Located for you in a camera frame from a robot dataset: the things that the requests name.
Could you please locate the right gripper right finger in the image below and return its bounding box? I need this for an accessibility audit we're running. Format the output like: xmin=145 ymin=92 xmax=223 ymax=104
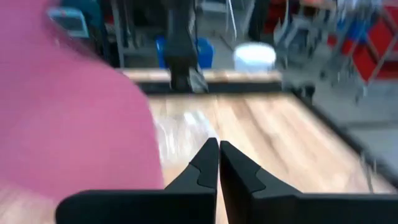
xmin=220 ymin=140 xmax=398 ymax=224

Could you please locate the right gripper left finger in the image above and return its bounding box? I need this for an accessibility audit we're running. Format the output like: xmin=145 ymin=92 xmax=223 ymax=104
xmin=55 ymin=137 xmax=220 ymax=224

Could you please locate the pink bandage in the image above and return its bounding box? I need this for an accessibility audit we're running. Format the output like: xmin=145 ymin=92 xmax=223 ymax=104
xmin=0 ymin=0 xmax=165 ymax=205

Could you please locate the blue round container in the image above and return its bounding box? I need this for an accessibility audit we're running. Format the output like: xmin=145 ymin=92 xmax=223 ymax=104
xmin=155 ymin=35 xmax=215 ymax=70

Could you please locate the white trash bin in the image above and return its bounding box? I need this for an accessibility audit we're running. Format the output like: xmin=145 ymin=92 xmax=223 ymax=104
xmin=232 ymin=42 xmax=277 ymax=73

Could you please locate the light blue box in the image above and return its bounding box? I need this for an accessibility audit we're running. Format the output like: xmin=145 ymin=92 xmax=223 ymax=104
xmin=46 ymin=6 xmax=91 ymax=40

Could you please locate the red cart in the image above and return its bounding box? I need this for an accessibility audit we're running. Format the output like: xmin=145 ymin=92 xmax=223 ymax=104
xmin=326 ymin=12 xmax=398 ymax=83

